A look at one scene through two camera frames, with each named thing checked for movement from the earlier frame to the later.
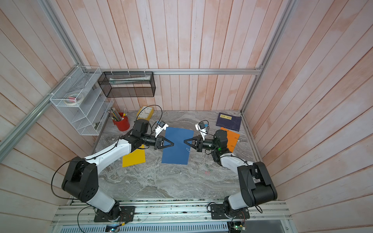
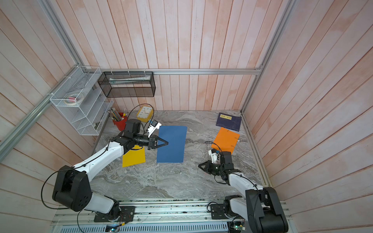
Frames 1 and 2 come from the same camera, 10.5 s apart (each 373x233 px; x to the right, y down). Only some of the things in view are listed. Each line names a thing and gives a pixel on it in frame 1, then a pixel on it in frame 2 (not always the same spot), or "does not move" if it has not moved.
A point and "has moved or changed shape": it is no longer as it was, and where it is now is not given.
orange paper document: x=232 y=139 does not move
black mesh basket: x=127 y=84 does not move
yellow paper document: x=136 y=157 does not move
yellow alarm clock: x=146 y=113 does not move
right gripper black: x=200 y=144 -> x=209 y=166
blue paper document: x=178 y=153 has moved or changed shape
